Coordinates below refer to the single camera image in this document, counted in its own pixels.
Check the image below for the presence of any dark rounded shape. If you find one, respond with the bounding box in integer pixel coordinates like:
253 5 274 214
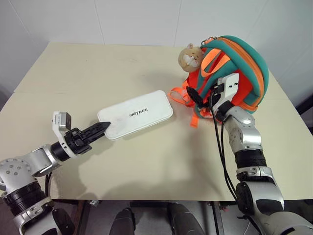
167 203 205 235
114 207 136 235

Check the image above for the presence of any orange and teal backpack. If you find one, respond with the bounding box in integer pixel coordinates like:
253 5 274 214
169 35 270 129

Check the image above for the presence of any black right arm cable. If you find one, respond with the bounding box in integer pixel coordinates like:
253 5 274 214
219 117 238 196
209 94 239 203

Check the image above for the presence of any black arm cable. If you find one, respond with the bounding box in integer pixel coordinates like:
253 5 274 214
44 171 53 199
219 117 238 196
209 94 239 203

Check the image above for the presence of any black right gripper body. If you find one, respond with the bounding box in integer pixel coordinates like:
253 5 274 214
201 92 223 115

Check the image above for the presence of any dark object at room edge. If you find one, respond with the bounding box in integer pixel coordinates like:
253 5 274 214
296 92 313 136

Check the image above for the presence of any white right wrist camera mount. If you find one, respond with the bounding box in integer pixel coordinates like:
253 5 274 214
212 72 240 111

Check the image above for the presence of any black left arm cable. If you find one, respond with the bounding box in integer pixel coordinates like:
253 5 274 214
44 171 53 199

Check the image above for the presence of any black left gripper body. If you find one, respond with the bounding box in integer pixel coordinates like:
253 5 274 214
64 128 93 156

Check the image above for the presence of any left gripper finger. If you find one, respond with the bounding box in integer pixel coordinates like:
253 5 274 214
84 121 111 137
87 126 109 145

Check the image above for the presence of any beige hamster plush toy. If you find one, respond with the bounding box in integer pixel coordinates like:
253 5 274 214
177 43 205 72

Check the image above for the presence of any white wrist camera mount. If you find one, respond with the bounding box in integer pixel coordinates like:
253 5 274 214
212 72 240 111
51 111 74 158

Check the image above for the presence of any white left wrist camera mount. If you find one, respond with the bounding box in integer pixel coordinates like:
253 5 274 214
51 111 74 158

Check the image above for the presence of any white rectangular box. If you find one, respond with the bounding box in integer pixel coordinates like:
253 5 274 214
97 90 174 141

